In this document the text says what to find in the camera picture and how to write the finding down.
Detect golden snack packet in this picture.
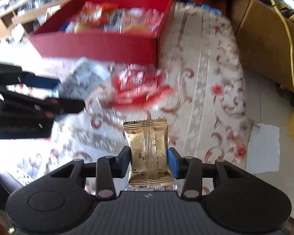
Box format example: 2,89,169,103
123,119,174,188

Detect round rice cracker pack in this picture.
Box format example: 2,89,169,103
64,21,102,33

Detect red Trolli candy bag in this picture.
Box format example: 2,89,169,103
71,2,118,26

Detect white Kaprons wafer pack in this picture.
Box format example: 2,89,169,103
103,9,124,33

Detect orange meat floss cake pack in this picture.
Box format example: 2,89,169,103
120,8,164,35

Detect grey white snack pack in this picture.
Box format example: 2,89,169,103
57,58,110,100

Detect white paper sheet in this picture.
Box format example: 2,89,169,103
246,124,280,174

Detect red white snack bag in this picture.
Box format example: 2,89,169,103
107,64,175,111

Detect red cardboard box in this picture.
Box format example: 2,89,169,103
29,0,175,66

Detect brown cardboard box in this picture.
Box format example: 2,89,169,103
236,0,294,92

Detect blue foam mat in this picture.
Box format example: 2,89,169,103
186,2,222,15

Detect yellow cable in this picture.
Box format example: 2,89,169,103
267,0,294,92

